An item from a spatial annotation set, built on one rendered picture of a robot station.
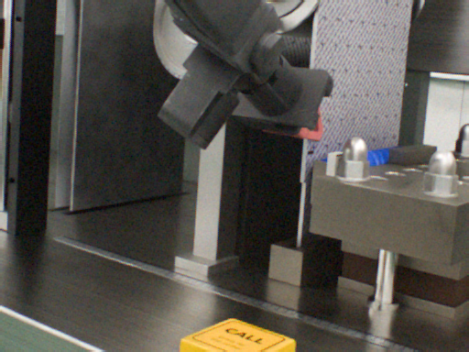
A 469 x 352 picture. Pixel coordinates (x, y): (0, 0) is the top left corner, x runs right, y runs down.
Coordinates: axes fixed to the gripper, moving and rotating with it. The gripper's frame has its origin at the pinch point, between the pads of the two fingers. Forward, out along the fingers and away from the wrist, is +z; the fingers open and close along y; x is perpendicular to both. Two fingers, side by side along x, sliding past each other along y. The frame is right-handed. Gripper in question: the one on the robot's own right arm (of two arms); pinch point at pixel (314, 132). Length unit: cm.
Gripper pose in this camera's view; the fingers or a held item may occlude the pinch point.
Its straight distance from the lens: 88.8
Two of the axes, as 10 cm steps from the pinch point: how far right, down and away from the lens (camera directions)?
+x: 3.6, -8.8, 3.1
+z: 4.6, 4.5, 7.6
